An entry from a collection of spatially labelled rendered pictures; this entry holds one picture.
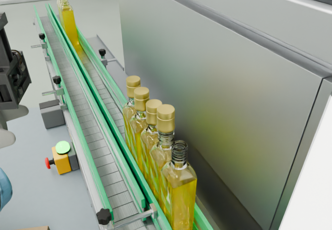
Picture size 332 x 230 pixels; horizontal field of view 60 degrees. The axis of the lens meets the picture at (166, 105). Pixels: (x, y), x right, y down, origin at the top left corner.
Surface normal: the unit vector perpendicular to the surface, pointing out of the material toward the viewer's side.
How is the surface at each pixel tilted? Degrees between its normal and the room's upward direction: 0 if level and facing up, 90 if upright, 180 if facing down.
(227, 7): 90
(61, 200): 0
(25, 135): 0
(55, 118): 90
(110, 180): 0
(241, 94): 90
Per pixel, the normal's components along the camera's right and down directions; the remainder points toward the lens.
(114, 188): 0.00, -0.82
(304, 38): -0.90, 0.25
